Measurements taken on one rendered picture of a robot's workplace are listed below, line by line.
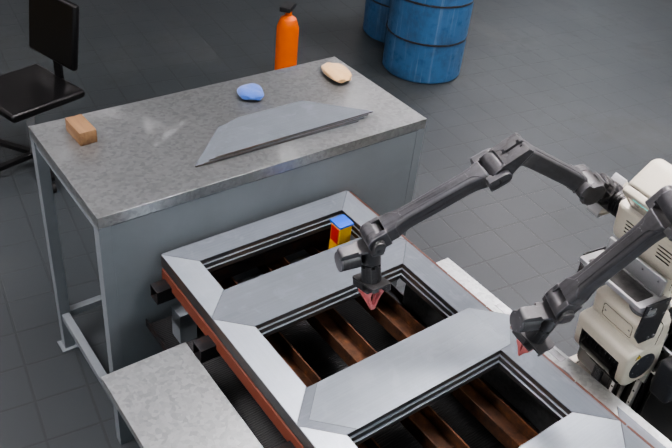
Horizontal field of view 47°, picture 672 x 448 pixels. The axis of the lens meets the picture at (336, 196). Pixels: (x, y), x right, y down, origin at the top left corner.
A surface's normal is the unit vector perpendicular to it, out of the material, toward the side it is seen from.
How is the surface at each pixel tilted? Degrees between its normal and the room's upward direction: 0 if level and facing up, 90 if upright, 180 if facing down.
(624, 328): 98
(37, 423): 0
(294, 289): 0
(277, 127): 0
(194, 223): 90
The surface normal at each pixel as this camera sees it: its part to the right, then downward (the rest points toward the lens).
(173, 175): 0.09, -0.82
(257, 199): 0.59, 0.51
